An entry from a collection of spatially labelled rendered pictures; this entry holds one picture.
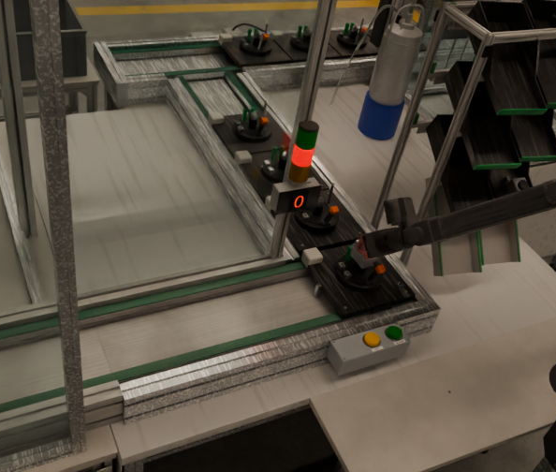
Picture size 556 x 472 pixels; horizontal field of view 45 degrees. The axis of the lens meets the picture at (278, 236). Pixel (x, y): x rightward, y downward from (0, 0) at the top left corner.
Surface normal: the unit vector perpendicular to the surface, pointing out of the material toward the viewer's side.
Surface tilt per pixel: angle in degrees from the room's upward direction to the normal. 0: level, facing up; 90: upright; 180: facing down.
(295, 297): 0
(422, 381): 0
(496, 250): 45
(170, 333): 0
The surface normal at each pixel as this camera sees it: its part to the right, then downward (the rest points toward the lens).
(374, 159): 0.15, -0.74
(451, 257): 0.29, -0.06
